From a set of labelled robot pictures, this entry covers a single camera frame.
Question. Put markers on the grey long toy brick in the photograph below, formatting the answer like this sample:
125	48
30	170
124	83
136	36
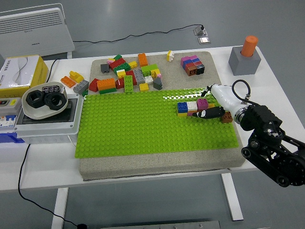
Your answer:
139	75
81	86

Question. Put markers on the blue plastic box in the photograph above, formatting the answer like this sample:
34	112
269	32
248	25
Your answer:
9	138

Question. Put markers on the orange long toy brick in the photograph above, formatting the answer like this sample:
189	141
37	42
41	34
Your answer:
106	84
68	81
142	59

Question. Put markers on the blue square toy brick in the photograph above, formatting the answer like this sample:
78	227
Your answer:
189	62
183	107

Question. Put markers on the yellow tissue box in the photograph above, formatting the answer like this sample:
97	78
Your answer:
21	71

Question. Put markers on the lime green toy brick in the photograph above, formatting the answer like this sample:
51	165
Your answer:
149	69

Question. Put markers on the red sloped toy brick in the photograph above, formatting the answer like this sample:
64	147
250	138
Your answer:
94	85

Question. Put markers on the lime green long brick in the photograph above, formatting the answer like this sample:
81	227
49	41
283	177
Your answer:
128	83

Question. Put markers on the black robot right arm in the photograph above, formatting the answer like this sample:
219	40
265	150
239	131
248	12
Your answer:
262	117

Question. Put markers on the white panel heater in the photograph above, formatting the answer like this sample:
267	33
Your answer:
33	33

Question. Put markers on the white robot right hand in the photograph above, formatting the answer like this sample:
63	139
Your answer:
225	96

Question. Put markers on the large red toy brick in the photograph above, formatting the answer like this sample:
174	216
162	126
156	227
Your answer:
118	64

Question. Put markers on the yellow and white toy brick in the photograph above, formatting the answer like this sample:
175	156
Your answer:
121	73
170	56

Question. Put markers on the dark grey sloped brick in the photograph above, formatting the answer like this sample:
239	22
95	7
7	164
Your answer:
157	83

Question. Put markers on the closed metal floor socket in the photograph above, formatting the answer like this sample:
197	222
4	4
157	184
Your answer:
204	40

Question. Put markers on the red square toy brick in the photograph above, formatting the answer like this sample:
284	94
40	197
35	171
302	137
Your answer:
190	66
119	83

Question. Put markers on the black terminal block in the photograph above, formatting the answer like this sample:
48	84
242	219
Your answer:
50	88

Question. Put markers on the green long toy brick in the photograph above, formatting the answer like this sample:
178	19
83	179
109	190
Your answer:
120	68

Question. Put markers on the magenta square toy brick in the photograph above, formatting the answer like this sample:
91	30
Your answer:
194	57
202	103
184	61

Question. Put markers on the dark green flat brick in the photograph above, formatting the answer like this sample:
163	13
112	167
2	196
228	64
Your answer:
108	91

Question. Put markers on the large black hex nut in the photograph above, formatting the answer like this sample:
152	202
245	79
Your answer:
35	99
55	101

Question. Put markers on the red long toy brick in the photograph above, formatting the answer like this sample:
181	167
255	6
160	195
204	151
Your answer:
131	75

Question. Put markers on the grey push-button switch box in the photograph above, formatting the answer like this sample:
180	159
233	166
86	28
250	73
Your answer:
9	106

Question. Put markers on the small green toy brick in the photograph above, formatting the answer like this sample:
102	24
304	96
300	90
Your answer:
118	57
85	93

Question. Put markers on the pink base toy brick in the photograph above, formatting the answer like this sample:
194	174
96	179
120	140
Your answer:
190	113

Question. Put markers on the green studded baseplate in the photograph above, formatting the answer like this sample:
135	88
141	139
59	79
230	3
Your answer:
143	124

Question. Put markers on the black square toy brick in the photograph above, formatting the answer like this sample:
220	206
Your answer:
200	69

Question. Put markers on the yellow square toy brick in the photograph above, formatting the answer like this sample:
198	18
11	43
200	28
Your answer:
144	87
133	65
156	72
211	105

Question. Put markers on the white square toy brick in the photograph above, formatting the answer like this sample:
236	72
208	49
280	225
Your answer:
149	80
192	106

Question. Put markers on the yellow curved toy brick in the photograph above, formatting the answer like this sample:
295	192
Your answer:
76	75

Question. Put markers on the grey electrical enclosure box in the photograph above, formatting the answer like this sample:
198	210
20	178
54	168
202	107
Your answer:
47	130

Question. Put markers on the white circuit breaker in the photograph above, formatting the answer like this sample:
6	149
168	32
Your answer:
7	120

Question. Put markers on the white table leg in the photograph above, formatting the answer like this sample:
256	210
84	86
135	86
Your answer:
59	207
232	198

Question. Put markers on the open metal floor socket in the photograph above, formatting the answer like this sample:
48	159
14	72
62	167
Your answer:
200	31

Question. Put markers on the small yellow toy brick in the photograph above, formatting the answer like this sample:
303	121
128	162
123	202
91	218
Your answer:
111	59

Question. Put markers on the grey-brown foam mat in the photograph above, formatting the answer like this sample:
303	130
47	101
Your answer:
155	164

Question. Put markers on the dark grey toy brick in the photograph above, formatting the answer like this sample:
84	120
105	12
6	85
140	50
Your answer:
104	68

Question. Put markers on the orange cylinder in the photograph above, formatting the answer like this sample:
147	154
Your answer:
249	45

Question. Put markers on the yellow base toy brick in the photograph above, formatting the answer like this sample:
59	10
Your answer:
182	115

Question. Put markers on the grey block holder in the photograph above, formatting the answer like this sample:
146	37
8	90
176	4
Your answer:
243	65

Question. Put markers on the white plastic bowl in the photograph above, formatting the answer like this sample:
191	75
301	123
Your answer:
45	113

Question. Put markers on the brown square toy brick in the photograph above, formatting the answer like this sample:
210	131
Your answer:
191	70
226	118

